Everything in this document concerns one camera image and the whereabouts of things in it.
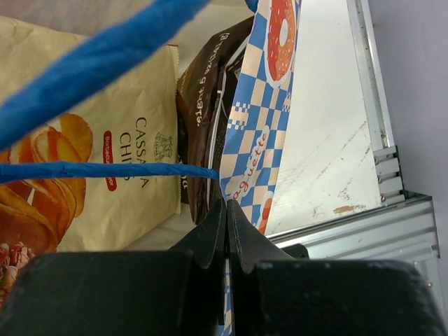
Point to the blue checkered paper bag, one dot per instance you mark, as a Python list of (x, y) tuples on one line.
[(247, 136)]

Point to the brown sea salt chip bag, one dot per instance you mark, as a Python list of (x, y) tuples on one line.
[(198, 93)]

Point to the orange cream cassava chips bag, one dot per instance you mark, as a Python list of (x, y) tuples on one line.
[(132, 122)]

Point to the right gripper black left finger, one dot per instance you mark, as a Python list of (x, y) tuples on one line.
[(179, 291)]

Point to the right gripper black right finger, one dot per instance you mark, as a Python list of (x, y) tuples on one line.
[(275, 294)]

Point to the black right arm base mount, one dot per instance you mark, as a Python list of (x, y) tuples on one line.
[(297, 251)]

